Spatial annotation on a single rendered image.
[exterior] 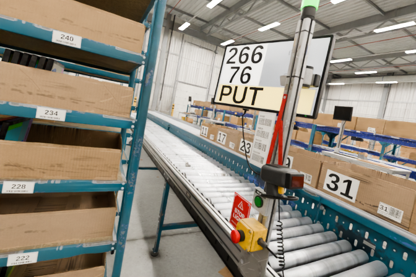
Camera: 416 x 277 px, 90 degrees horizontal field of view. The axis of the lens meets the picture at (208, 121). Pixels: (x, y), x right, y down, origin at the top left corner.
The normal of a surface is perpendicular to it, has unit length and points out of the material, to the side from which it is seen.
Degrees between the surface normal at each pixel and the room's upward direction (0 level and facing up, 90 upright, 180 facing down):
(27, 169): 92
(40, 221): 90
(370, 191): 90
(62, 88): 91
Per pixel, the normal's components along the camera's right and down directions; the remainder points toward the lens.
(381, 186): -0.87, -0.13
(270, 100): -0.65, -0.15
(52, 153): 0.40, 0.13
